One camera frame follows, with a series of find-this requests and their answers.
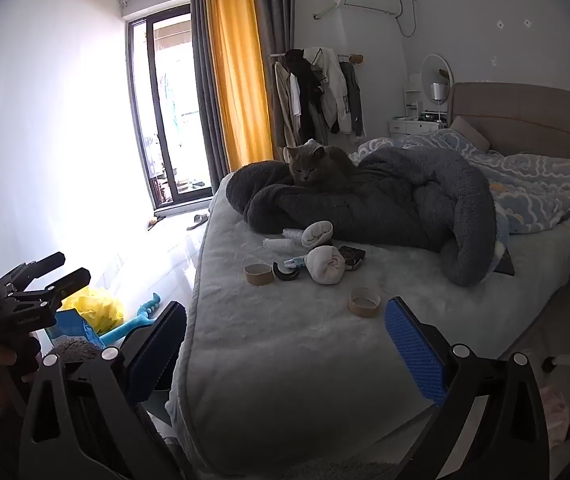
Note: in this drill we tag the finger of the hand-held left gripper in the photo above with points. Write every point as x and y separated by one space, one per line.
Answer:
45 263
67 282

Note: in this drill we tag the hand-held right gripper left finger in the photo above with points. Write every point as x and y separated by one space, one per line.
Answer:
157 345

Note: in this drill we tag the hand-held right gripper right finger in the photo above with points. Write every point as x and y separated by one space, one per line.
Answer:
412 350

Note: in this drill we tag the black snack packet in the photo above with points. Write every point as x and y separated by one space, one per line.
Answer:
351 256

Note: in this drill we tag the black curved rubber piece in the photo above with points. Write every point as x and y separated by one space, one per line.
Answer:
281 275

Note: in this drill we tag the blue cartoon tissue pack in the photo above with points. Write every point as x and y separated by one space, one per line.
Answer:
297 261

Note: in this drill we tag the blue dinosaur plush toy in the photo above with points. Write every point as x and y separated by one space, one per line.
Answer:
135 317

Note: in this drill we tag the yellow plastic bag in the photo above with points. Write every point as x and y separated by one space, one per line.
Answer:
97 307

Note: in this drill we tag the blue snack bag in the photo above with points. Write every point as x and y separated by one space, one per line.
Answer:
72 325

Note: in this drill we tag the cardboard tape roll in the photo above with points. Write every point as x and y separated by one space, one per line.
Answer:
257 276
364 309

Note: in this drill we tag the small orange object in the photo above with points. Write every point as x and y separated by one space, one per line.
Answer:
155 223

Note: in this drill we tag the white sock ball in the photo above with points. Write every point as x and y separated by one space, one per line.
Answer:
317 232
325 265

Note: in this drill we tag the bed with white fleece cover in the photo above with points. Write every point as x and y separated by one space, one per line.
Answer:
290 360

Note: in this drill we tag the grey green slipper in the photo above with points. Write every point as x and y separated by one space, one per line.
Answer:
198 221

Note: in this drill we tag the grey fleece blanket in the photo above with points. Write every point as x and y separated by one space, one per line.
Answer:
390 200

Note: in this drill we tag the pink cloth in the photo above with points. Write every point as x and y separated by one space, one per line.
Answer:
555 410

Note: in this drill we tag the bubble wrap roll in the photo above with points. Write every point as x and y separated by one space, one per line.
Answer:
280 245
292 234

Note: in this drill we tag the black framed glass balcony door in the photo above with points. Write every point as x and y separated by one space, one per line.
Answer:
175 110

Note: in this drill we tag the blue cloud patterned duvet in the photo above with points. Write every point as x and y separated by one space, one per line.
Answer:
530 180

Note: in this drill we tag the grey cat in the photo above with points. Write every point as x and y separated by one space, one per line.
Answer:
317 165

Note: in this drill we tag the grey curtain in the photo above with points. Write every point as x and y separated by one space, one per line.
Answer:
210 110
275 20

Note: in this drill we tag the beige pillow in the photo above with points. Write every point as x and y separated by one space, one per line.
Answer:
467 132

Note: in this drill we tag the white dresser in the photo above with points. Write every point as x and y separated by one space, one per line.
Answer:
407 125

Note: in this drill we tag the grey garment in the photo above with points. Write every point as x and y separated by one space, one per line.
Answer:
355 100

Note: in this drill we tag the white table lamp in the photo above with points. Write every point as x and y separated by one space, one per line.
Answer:
438 91

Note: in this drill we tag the beige upholstered headboard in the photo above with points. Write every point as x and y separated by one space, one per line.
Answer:
540 120

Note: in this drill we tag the white jacket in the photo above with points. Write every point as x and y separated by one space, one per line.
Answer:
332 95

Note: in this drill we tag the beige coat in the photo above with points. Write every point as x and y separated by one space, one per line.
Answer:
282 105

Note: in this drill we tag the yellow curtain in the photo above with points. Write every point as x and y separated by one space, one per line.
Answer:
237 70

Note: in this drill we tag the round white mirror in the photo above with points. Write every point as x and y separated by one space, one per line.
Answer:
435 66

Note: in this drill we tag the black garment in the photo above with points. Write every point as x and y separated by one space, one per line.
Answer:
305 80

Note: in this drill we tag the clothes rack bar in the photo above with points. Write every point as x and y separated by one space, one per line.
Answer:
277 54

